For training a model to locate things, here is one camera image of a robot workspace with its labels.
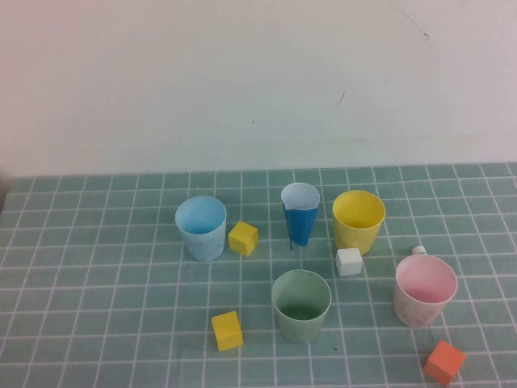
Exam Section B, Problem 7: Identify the green plastic cup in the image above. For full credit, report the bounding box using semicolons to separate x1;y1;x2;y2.
271;269;333;344

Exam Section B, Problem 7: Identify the pink plastic cup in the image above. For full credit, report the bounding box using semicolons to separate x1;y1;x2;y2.
393;255;459;327

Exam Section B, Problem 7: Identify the light blue plastic cup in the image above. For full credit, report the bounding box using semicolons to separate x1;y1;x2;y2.
174;196;228;263

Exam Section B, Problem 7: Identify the green checked tablecloth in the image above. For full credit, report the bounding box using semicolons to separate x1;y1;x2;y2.
0;161;517;388

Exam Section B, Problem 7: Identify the yellow plastic cup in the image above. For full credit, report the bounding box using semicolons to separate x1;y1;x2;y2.
332;189;387;256

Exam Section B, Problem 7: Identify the white foam cube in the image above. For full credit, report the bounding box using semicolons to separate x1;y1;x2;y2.
335;247;363;277

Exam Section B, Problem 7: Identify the orange foam cube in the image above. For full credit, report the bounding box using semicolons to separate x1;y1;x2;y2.
423;339;467;387

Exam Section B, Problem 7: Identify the blue paper cone cup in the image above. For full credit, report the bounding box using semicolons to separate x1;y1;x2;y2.
280;182;322;251

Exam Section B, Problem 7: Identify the yellow foam cube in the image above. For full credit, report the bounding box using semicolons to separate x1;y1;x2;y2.
211;310;244;352
228;220;259;257

